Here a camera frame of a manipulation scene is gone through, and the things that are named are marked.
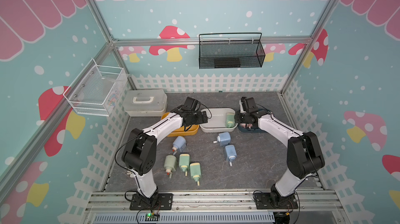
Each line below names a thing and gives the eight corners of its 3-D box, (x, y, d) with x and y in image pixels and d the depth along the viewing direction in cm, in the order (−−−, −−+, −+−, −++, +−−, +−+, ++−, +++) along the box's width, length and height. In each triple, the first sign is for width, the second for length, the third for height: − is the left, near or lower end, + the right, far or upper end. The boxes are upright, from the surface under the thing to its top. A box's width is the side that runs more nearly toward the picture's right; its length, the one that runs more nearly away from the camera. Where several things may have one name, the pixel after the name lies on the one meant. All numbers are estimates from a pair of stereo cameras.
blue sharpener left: (174, 152, 90) (172, 147, 85) (175, 141, 95) (173, 136, 90) (184, 152, 90) (183, 147, 85) (185, 141, 95) (184, 136, 90)
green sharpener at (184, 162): (179, 175, 83) (177, 171, 78) (180, 158, 89) (179, 153, 84) (189, 175, 83) (188, 171, 78) (190, 158, 89) (189, 153, 84)
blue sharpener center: (225, 166, 87) (227, 161, 81) (224, 150, 93) (225, 145, 87) (235, 166, 87) (237, 161, 81) (233, 150, 93) (235, 145, 87)
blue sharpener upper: (213, 146, 94) (213, 141, 89) (213, 138, 98) (213, 132, 92) (229, 146, 94) (231, 141, 89) (228, 138, 98) (230, 132, 92)
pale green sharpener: (165, 178, 83) (162, 173, 76) (168, 159, 89) (165, 154, 83) (175, 178, 83) (173, 173, 76) (177, 159, 89) (175, 154, 83)
